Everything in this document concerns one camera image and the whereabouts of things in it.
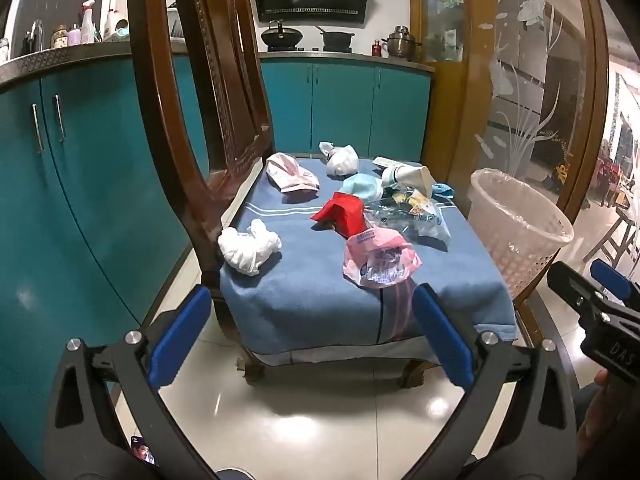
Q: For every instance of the chrome faucet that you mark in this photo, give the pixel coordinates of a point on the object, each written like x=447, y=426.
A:
x=36, y=32

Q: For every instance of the black cooking pot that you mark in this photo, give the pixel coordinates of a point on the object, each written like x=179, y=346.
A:
x=337, y=40

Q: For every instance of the white paper cup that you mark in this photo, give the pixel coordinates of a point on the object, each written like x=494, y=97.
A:
x=410, y=176

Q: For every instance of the white spray bottle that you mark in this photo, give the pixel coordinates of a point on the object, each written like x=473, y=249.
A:
x=88, y=22

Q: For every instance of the blue striped blanket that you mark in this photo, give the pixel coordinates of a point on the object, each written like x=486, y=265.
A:
x=300, y=280

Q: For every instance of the light blue cloth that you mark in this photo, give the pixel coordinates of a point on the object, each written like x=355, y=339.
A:
x=442, y=191

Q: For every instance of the silver refrigerator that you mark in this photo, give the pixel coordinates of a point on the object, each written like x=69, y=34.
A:
x=522, y=70

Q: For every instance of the clear printed plastic bag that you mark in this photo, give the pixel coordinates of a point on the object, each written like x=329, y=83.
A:
x=420, y=220

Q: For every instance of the red packet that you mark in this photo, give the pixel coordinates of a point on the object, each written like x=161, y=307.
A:
x=345, y=210

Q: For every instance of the white blue medicine box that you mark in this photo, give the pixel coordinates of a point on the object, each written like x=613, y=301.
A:
x=390, y=161

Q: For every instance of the pink plastic bag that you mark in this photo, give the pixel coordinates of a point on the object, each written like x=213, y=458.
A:
x=375, y=260

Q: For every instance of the small red jar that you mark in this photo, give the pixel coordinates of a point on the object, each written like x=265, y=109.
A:
x=376, y=49

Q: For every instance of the black wok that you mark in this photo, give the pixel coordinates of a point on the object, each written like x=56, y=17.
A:
x=282, y=36

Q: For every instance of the frosted glass wooden door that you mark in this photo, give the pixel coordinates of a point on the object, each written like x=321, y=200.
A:
x=530, y=85

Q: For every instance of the person's right hand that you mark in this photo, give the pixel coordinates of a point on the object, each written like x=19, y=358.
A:
x=595, y=410

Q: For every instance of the blue face mask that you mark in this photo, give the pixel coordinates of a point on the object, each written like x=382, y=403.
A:
x=360, y=187

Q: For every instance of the stainless steel pot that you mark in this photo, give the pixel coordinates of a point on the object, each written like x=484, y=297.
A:
x=402, y=45

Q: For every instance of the glass jar brown lid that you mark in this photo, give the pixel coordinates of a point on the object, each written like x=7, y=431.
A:
x=59, y=37

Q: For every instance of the yellow toy truck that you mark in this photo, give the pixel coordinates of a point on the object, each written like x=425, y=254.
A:
x=564, y=172

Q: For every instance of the wooden stool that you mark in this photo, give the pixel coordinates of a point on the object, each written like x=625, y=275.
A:
x=620, y=225

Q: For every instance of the knotted white plastic bag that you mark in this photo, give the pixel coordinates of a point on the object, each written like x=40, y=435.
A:
x=342, y=160

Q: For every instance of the pink white wrapper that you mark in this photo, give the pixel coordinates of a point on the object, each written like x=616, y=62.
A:
x=290, y=175

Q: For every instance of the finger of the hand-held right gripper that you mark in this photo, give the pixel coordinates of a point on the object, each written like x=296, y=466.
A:
x=612, y=280
x=575, y=290

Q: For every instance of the dish rack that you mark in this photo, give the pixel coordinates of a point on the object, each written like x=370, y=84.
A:
x=175, y=22

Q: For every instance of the white tissue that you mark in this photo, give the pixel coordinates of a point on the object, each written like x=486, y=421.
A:
x=247, y=250

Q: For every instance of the small lit screen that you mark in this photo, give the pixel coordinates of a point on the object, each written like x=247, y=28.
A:
x=142, y=450

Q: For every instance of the dark kitchen countertop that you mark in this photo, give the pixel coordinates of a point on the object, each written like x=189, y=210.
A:
x=75, y=55

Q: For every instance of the carved wooden chair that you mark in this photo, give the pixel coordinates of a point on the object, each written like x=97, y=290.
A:
x=157, y=85

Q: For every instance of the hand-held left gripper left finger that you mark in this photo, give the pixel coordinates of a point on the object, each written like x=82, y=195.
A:
x=182, y=335

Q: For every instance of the white plastic jug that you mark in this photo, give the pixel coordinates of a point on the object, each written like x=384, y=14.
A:
x=114, y=25

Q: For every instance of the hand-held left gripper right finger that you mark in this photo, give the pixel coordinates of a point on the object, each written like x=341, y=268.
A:
x=442, y=335

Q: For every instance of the gas stove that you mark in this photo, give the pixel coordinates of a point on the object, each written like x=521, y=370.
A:
x=310, y=49

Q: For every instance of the pale purple bottle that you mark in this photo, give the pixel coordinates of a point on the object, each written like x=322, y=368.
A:
x=74, y=36

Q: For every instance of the round wooden table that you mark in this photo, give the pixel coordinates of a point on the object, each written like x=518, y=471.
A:
x=542, y=320

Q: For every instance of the wooden glass display cabinet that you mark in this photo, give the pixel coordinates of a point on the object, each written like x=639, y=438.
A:
x=445, y=10

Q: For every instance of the pink plastic waste basket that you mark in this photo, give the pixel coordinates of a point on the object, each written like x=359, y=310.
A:
x=520, y=255

